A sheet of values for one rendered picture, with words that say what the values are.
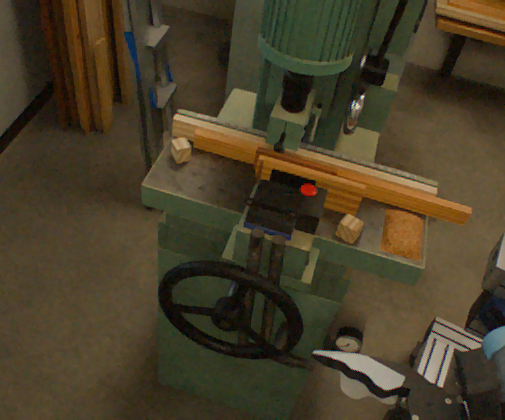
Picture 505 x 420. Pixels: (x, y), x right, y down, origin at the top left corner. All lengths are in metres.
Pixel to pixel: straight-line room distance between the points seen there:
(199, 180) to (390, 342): 1.18
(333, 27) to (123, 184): 1.66
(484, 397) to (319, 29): 0.64
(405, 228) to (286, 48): 0.44
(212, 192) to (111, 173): 1.39
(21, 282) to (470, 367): 1.85
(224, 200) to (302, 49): 0.36
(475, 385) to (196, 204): 0.77
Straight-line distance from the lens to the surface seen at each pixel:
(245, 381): 1.65
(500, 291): 1.45
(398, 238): 1.12
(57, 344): 1.98
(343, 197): 1.12
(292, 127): 1.07
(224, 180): 1.16
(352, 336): 1.23
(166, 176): 1.16
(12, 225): 2.34
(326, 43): 0.94
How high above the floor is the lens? 1.69
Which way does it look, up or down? 46 degrees down
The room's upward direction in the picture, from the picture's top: 11 degrees clockwise
